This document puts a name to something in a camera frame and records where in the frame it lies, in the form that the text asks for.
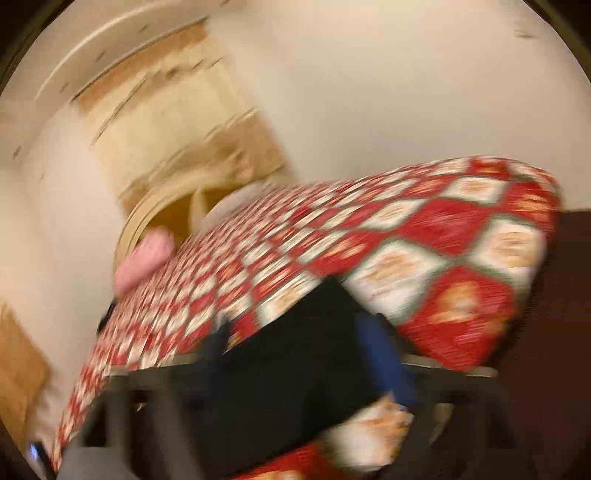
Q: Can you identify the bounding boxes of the black pants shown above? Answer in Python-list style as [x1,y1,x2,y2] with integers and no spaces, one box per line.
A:
[184,276,394,480]

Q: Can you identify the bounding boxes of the black object at bedside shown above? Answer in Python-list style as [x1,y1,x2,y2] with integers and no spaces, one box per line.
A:
[96,299,117,335]

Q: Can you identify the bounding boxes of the pink folded blanket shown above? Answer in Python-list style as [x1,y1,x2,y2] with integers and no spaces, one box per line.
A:
[113,228,175,298]

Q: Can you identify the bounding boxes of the red patchwork teddy bedspread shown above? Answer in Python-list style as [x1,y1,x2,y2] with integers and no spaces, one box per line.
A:
[51,156,561,466]

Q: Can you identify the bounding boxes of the beige curtain side window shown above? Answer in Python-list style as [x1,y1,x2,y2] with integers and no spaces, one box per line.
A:
[0,302,49,449]

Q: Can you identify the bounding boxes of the cream wooden headboard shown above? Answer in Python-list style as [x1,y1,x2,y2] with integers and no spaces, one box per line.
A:
[112,170,297,269]

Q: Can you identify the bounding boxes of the striped pillow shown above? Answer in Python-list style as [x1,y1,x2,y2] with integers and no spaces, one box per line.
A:
[198,181,273,233]

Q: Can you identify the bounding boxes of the beige curtain behind headboard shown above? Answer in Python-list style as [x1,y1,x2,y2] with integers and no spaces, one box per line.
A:
[73,21,287,212]

